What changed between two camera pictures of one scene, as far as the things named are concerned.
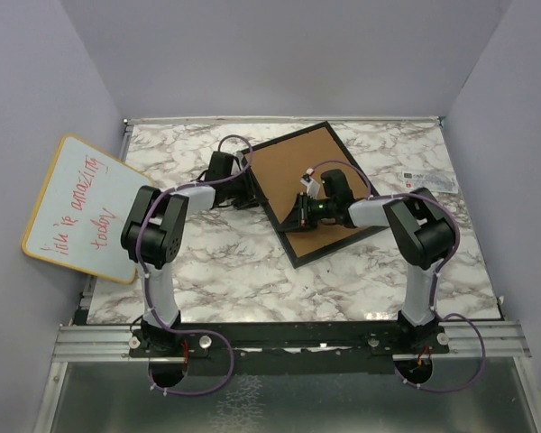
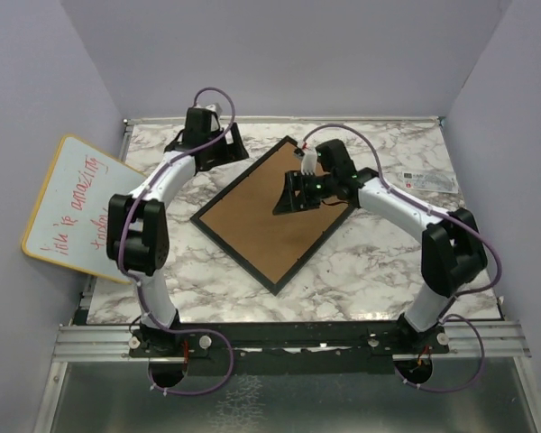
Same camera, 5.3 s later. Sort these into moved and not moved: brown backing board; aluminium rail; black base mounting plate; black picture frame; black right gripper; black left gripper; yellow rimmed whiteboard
Moved: black right gripper; brown backing board; black picture frame; black left gripper
Not moved: black base mounting plate; aluminium rail; yellow rimmed whiteboard
